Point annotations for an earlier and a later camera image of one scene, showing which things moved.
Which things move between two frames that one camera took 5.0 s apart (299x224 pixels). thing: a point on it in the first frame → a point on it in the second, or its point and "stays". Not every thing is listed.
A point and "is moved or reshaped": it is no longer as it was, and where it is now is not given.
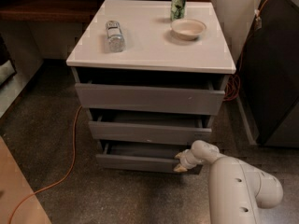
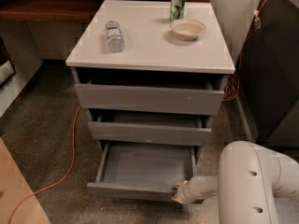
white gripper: [186, 161] → [187, 189]
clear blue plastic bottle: [116, 39] stays
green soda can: [177, 8] stays
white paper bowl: [188, 29] stays
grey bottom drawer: [139, 156] is moved or reshaped
